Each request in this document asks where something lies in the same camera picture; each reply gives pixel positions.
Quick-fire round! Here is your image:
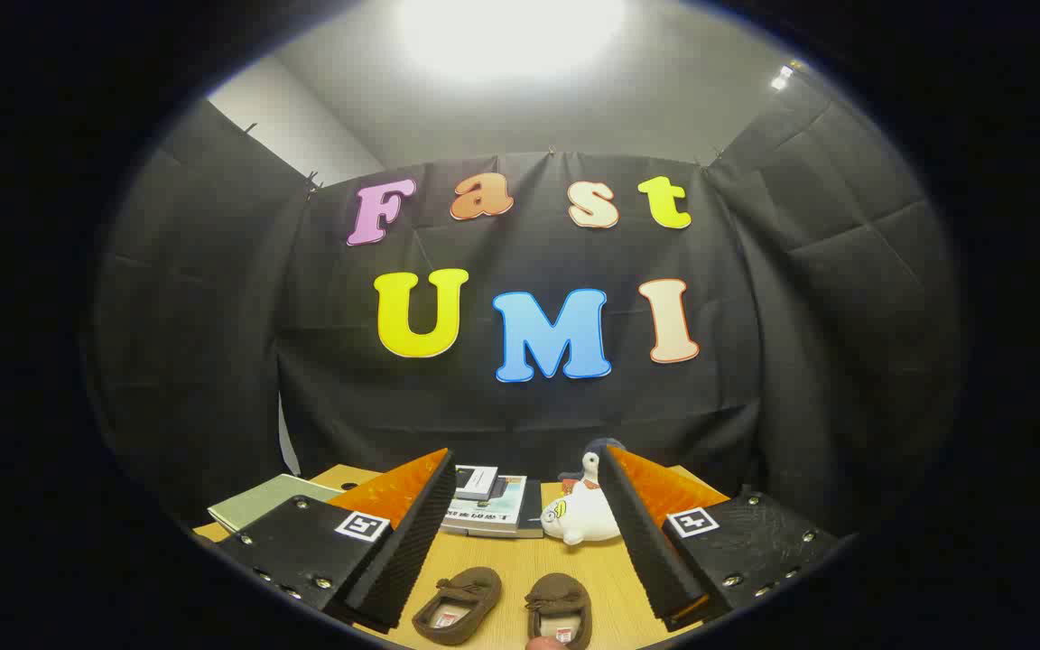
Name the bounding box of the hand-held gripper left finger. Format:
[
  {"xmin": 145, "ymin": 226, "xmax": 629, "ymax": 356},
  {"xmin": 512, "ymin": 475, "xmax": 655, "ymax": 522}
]
[{"xmin": 213, "ymin": 447, "xmax": 458, "ymax": 633}]

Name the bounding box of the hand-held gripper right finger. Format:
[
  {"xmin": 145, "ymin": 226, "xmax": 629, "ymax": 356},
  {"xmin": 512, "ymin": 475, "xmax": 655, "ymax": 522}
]
[{"xmin": 599, "ymin": 444, "xmax": 841, "ymax": 633}]

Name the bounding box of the brown fuzzy shoe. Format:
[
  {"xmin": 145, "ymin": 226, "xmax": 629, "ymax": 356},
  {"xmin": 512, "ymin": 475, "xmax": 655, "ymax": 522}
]
[
  {"xmin": 525, "ymin": 573, "xmax": 593, "ymax": 650},
  {"xmin": 412, "ymin": 566, "xmax": 503, "ymax": 645}
]

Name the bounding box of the green fabric storage box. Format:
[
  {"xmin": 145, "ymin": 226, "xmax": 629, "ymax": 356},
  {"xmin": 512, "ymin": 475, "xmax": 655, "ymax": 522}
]
[{"xmin": 209, "ymin": 474, "xmax": 345, "ymax": 534}]

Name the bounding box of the white plush toy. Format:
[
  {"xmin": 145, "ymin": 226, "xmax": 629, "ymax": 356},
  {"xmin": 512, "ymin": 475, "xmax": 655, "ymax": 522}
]
[{"xmin": 541, "ymin": 478, "xmax": 622, "ymax": 547}]

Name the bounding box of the book with light blue cover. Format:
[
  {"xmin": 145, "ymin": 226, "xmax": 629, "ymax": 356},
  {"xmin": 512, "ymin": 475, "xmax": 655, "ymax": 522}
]
[{"xmin": 443, "ymin": 476, "xmax": 528, "ymax": 535}]

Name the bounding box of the book with dark picture cover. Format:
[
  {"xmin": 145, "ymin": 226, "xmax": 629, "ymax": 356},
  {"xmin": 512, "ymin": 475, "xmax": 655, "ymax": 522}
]
[{"xmin": 454, "ymin": 465, "xmax": 499, "ymax": 500}]

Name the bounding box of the penguin plush toy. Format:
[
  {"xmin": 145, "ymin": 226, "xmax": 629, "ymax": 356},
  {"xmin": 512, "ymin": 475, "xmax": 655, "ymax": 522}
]
[{"xmin": 559, "ymin": 438, "xmax": 627, "ymax": 493}]

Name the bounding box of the black book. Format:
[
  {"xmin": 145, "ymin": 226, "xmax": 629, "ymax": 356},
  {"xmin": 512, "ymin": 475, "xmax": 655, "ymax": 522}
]
[{"xmin": 520, "ymin": 478, "xmax": 546, "ymax": 540}]

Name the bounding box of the black backdrop cloth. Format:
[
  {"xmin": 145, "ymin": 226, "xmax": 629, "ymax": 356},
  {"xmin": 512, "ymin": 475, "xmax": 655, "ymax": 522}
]
[{"xmin": 87, "ymin": 68, "xmax": 963, "ymax": 534}]

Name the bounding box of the ceiling light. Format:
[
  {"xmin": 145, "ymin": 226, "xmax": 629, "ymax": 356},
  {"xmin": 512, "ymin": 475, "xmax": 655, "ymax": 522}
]
[{"xmin": 394, "ymin": 0, "xmax": 629, "ymax": 82}]

